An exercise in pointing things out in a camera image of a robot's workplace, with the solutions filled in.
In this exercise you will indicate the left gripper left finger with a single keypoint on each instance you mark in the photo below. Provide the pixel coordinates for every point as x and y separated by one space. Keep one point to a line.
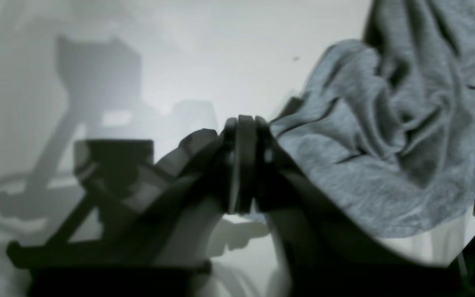
139 231

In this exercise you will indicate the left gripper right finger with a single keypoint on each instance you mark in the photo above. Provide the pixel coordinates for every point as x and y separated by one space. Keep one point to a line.
327 254

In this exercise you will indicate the grey t-shirt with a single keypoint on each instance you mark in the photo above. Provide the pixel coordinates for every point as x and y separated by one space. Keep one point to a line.
385 126

